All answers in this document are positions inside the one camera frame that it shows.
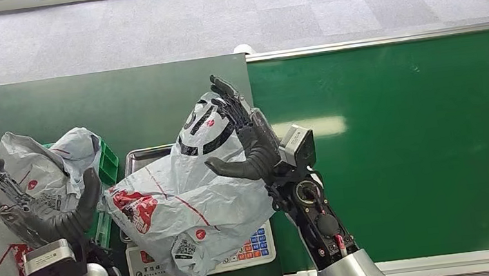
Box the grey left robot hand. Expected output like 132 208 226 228
0 130 110 256

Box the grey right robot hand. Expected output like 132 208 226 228
195 68 285 190

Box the grey package with black letters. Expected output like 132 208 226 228
93 84 285 276

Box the grey package with red print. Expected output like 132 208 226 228
0 121 118 276

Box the white conveyor roller end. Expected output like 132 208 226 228
232 43 257 59

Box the green conveyor belt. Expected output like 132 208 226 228
245 30 489 276

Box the green plastic crate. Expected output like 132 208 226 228
0 135 133 276

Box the white electronic scale body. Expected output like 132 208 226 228
123 219 279 276

